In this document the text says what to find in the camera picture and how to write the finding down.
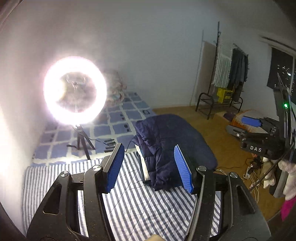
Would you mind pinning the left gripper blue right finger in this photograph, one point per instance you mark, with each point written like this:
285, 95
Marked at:
187, 171

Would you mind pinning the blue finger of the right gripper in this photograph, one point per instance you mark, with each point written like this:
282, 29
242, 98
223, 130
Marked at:
255, 122

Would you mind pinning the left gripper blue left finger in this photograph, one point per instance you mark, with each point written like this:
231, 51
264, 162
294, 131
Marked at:
111, 166

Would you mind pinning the navy puffer jacket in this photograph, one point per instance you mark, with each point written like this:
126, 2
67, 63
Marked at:
157, 137

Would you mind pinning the pink right sleeve forearm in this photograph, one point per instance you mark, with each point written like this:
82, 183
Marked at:
286, 208

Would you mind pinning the black clothes rack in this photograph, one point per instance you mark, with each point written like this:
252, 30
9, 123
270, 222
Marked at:
207, 101

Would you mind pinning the dark hanging clothes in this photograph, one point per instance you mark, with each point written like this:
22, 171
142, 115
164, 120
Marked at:
238, 73

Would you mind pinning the right gloved hand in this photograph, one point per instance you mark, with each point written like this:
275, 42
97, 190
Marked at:
281, 180

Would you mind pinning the blue white jacket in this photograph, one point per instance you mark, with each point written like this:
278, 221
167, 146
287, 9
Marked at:
142, 166

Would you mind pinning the yellow box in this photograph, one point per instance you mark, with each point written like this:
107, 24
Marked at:
224, 95

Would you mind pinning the white power strip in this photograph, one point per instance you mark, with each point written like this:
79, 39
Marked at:
248, 172

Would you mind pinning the blue white striped bed sheet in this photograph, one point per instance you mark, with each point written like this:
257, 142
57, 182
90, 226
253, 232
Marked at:
135, 210

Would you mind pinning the black light tripod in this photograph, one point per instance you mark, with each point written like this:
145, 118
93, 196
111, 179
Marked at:
82, 139

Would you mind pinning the striped hanging towel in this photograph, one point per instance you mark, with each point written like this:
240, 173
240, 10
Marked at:
223, 65

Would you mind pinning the dark window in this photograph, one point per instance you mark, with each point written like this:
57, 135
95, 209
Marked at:
283, 64

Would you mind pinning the folded floral quilts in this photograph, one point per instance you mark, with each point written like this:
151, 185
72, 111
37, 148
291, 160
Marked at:
115, 88

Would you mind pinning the ring light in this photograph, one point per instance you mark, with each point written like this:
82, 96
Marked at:
75, 91

